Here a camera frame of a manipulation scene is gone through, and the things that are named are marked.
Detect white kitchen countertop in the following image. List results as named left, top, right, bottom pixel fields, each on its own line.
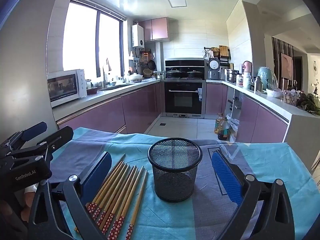
left=51, top=78, right=320, bottom=120

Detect grey rice cooker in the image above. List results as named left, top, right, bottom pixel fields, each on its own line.
left=208, top=58, right=223, bottom=80

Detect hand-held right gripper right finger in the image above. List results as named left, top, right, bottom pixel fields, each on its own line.
left=211, top=149, right=296, bottom=240

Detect white water heater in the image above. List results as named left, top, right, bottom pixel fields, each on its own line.
left=132, top=24, right=145, bottom=48

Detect pink framed painting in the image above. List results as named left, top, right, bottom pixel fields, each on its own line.
left=280, top=53, right=294, bottom=80

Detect steel steamer pot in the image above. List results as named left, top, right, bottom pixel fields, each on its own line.
left=226, top=69, right=239, bottom=83

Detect pink base cabinets short run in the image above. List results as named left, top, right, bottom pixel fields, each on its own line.
left=235, top=94, right=289, bottom=144

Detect teal and grey tablecloth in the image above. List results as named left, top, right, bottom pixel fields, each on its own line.
left=47, top=127, right=317, bottom=240

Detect pink base cabinets long run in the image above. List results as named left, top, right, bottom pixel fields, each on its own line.
left=56, top=82, right=162, bottom=135

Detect black range hood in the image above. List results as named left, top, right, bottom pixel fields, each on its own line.
left=165, top=58, right=205, bottom=72

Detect bundle of wooden chopsticks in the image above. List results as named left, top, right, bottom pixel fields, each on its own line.
left=74, top=154, right=148, bottom=240

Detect clear plastic bag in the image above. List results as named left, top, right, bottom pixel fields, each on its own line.
left=226, top=117, right=240, bottom=137

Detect pink cabinet beside oven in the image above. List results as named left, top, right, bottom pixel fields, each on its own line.
left=205, top=83, right=228, bottom=115

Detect white bottle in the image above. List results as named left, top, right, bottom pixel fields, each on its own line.
left=243, top=72, right=252, bottom=90

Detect white microwave oven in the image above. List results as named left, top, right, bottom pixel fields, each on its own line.
left=47, top=69, right=88, bottom=108

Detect person's left hand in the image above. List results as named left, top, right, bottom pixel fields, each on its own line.
left=20, top=184, right=38, bottom=227

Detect clear plastic food box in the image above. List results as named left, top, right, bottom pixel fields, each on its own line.
left=284, top=90, right=299, bottom=105

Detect black mesh cup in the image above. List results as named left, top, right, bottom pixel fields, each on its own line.
left=147, top=137, right=203, bottom=203

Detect steel sink faucet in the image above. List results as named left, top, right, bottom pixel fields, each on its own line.
left=102, top=58, right=112, bottom=89

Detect green countertop appliance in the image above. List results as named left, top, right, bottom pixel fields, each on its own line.
left=257, top=66, right=275, bottom=90

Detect black wall rack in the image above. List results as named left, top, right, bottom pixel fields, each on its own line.
left=204, top=45, right=231, bottom=67

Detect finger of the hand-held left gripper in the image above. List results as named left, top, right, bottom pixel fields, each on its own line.
left=11, top=126, right=74, bottom=164
left=0, top=121, right=48, bottom=155

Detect grey refrigerator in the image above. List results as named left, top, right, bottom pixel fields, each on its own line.
left=0, top=0, right=67, bottom=143

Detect leafy green vegetables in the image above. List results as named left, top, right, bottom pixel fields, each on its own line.
left=297, top=92, right=320, bottom=116

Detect yellow oil bottle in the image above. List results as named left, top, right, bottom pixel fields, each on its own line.
left=214, top=113, right=224, bottom=135

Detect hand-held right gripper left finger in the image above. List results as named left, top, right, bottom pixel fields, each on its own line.
left=27, top=152, right=113, bottom=240

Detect kitchen window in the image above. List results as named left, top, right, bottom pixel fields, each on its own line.
left=62, top=0, right=126, bottom=78

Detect black built-in oven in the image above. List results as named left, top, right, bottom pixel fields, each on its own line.
left=164, top=82, right=206, bottom=115

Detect pink wall cabinet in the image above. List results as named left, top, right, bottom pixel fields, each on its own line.
left=139, top=17, right=168, bottom=42

